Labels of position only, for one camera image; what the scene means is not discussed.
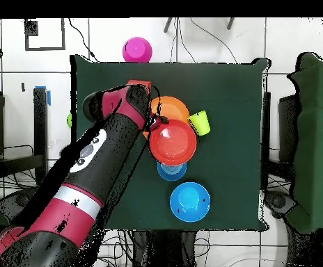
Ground large light orange bowl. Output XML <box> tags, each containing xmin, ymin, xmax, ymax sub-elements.
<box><xmin>142</xmin><ymin>95</ymin><xmax>191</xmax><ymax>140</ymax></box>

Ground shallow red-orange bowl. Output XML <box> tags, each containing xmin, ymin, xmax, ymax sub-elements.
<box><xmin>148</xmin><ymin>118</ymin><xmax>198</xmax><ymax>167</ymax></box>

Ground red-orange cup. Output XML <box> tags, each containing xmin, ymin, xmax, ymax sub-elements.
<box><xmin>127</xmin><ymin>79</ymin><xmax>153</xmax><ymax>89</ymax></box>

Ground large pink bowl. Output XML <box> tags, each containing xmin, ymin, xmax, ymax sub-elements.
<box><xmin>122</xmin><ymin>36</ymin><xmax>153</xmax><ymax>63</ymax></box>

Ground light green cup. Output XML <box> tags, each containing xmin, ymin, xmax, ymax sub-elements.
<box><xmin>187</xmin><ymin>110</ymin><xmax>212</xmax><ymax>137</ymax></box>

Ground small light blue bowl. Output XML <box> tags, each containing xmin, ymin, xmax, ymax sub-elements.
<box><xmin>157</xmin><ymin>161</ymin><xmax>188</xmax><ymax>182</ymax></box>

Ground dark green tablecloth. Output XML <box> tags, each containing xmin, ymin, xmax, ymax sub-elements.
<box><xmin>70</xmin><ymin>54</ymin><xmax>271</xmax><ymax>232</ymax></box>

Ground medium blue bowl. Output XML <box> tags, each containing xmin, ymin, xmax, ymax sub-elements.
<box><xmin>169</xmin><ymin>181</ymin><xmax>212</xmax><ymax>223</ymax></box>

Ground grey tripod legs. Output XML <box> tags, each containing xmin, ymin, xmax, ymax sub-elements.
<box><xmin>163</xmin><ymin>17</ymin><xmax>236</xmax><ymax>33</ymax></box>

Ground dark grey chair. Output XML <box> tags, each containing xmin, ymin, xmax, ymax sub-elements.
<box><xmin>263</xmin><ymin>190</ymin><xmax>298</xmax><ymax>220</ymax></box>

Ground black chair base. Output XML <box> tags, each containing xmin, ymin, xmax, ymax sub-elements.
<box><xmin>0</xmin><ymin>188</ymin><xmax>38</xmax><ymax>222</ymax></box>

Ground black bench frame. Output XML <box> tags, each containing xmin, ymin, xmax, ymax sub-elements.
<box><xmin>0</xmin><ymin>87</ymin><xmax>49</xmax><ymax>186</ymax></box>

